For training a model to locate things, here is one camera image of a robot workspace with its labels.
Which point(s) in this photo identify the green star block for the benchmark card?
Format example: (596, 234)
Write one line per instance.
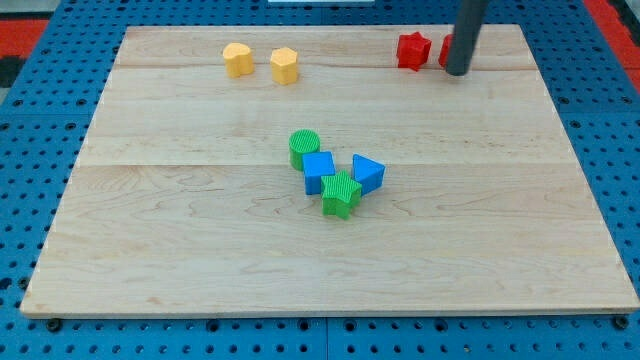
(340, 193)

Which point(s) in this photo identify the red star block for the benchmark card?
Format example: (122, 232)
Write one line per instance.
(413, 51)

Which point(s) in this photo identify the blue cube block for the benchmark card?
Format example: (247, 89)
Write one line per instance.
(315, 166)

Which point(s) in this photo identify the light wooden board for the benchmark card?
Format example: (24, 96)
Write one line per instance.
(183, 202)

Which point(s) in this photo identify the green cylinder block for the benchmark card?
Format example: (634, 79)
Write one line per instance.
(301, 142)

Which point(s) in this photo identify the blue triangle block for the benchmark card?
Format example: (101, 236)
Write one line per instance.
(368, 172)

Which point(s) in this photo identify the yellow hexagon block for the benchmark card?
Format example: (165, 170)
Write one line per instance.
(284, 65)

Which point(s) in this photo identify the yellow heart block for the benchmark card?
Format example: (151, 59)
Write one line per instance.
(238, 59)

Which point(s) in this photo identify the red block behind rod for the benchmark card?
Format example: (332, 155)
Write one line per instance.
(444, 51)

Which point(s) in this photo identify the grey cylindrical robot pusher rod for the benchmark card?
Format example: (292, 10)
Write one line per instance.
(466, 30)

